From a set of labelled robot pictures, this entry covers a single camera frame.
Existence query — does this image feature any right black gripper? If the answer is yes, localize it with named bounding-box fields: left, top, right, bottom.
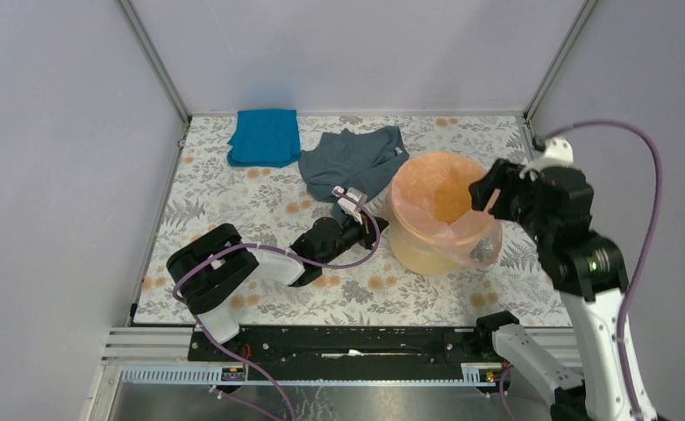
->
left=466, top=156, right=550, bottom=243

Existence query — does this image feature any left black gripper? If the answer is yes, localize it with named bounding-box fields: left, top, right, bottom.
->
left=318, top=208, right=389, bottom=266

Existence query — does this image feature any yellow round trash bin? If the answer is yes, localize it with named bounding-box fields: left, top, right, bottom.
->
left=387, top=152, right=501, bottom=278

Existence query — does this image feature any pink plastic trash bag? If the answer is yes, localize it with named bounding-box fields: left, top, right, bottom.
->
left=379, top=152, right=503, bottom=269

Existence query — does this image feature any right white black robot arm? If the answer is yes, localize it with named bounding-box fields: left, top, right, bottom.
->
left=469, top=159, right=659, bottom=420

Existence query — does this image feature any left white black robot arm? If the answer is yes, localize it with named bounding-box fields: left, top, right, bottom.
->
left=166, top=216, right=389, bottom=360

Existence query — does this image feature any grey crumpled shirt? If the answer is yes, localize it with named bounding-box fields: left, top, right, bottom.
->
left=298, top=126, right=410, bottom=222

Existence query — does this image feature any floral patterned table mat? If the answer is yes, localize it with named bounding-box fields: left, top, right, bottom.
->
left=132, top=116, right=569, bottom=327

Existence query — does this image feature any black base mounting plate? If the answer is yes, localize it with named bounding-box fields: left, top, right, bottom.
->
left=188, top=325, right=508, bottom=380

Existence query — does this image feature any folded blue cloth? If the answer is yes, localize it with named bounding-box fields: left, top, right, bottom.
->
left=227, top=109, right=301, bottom=168

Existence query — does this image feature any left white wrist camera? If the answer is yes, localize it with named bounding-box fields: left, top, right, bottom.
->
left=332, top=186, right=367, bottom=225

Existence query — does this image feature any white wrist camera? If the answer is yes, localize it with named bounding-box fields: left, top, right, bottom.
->
left=519, top=137, right=574, bottom=181
left=332, top=186, right=367, bottom=225

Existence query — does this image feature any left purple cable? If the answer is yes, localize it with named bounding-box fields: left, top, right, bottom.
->
left=171, top=192, right=382, bottom=421

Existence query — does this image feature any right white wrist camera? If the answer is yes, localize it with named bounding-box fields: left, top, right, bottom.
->
left=519, top=137, right=574, bottom=181

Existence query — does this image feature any right aluminium corner post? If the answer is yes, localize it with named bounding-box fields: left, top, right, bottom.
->
left=523, top=0, right=600, bottom=122

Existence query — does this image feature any aluminium corner post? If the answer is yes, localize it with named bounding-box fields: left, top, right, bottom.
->
left=115, top=0, right=191, bottom=127
left=523, top=0, right=600, bottom=122

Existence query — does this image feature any perforated metal cable rail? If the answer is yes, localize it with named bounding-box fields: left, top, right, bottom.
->
left=122, top=360, right=498, bottom=387

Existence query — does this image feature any left aluminium corner post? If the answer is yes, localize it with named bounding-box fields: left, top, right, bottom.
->
left=115, top=0, right=191, bottom=127

